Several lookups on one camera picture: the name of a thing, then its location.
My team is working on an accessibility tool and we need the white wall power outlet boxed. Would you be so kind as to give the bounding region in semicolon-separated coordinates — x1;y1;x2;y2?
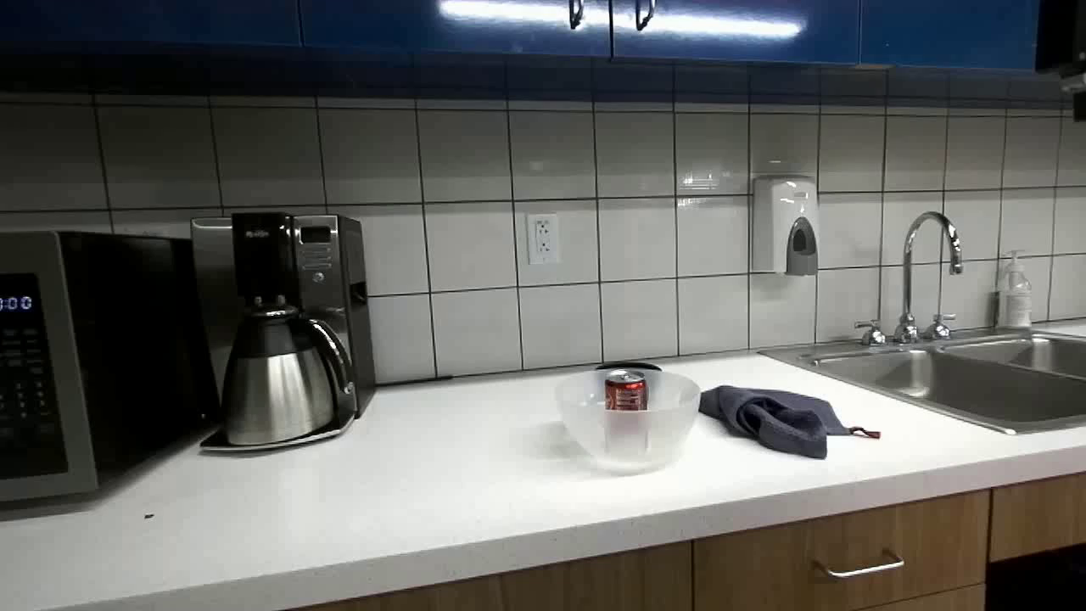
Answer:
526;213;561;266

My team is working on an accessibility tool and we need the stainless steel coffee carafe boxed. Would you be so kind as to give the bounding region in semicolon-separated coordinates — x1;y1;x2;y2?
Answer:
222;306;355;448

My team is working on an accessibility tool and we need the clear plastic bowl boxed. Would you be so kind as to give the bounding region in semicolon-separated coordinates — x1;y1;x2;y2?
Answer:
553;368;700;472

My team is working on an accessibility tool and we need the black silver coffee maker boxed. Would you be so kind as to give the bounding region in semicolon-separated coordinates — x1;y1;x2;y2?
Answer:
191;213;377;455

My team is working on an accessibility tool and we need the red soda can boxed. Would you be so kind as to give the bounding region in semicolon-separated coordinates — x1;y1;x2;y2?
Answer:
604;372;647;411

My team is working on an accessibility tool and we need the stainless steel sink basin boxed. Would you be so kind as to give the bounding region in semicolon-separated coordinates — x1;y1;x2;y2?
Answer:
787;335;1086;436

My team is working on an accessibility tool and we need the dark blue cloth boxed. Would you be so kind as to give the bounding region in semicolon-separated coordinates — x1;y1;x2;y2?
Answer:
700;386;880;458

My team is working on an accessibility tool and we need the clear soap bottle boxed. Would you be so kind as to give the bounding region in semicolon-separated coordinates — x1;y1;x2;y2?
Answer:
996;253;1031;329

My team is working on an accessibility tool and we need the white wall soap dispenser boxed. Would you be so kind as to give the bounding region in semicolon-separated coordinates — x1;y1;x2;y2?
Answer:
751;181;819;275

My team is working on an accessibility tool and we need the stainless steel microwave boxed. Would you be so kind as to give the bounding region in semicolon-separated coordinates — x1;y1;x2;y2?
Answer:
0;230;219;505

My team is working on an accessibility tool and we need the wooden drawer with handle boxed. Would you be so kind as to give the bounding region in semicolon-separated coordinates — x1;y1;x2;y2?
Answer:
691;493;987;611

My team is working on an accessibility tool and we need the chrome sink faucet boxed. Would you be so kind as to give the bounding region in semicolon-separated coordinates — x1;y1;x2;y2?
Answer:
856;209;968;350

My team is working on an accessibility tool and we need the blue upper cabinet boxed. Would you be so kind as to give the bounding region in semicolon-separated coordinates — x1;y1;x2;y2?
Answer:
0;0;1043;71

